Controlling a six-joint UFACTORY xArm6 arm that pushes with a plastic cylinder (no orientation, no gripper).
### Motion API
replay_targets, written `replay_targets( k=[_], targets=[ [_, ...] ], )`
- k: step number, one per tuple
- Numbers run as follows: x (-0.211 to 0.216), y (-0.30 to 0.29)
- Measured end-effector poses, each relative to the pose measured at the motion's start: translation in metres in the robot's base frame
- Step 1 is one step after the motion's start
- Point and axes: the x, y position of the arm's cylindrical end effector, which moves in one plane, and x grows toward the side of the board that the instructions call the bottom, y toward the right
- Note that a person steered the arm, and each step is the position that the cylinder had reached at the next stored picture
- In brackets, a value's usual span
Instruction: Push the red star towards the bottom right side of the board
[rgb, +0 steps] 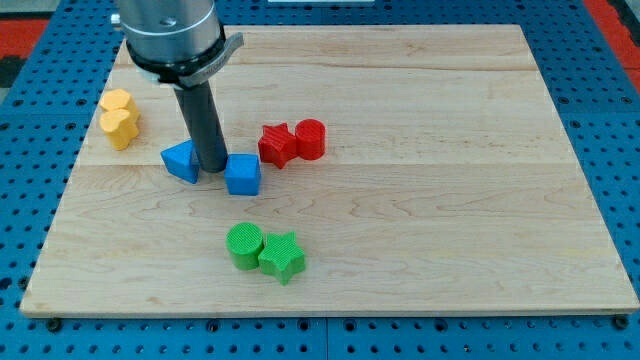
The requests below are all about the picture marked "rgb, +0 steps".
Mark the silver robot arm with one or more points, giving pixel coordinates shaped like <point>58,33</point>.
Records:
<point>176,42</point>

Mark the wooden board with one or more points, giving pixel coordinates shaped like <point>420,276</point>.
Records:
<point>449,187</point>

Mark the red star block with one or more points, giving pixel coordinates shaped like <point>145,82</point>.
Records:
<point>277,145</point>

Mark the green star block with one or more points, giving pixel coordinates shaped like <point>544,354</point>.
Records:
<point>281,257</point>

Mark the red cylinder block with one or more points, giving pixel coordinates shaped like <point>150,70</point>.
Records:
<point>310,139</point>

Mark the blue cube block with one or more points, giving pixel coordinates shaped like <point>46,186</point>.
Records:
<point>242,174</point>

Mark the green cylinder block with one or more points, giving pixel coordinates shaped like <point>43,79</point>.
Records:
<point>244,242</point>

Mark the blue triangle block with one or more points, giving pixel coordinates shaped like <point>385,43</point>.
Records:
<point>181,161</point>

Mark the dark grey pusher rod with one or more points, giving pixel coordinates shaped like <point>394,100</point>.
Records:
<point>199,111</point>

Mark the yellow heart block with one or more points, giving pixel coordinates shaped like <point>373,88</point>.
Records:
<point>120,127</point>

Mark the yellow hexagon block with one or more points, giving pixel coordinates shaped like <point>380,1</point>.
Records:
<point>119,99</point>

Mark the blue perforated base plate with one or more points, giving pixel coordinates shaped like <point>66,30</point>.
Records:
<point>46,113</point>

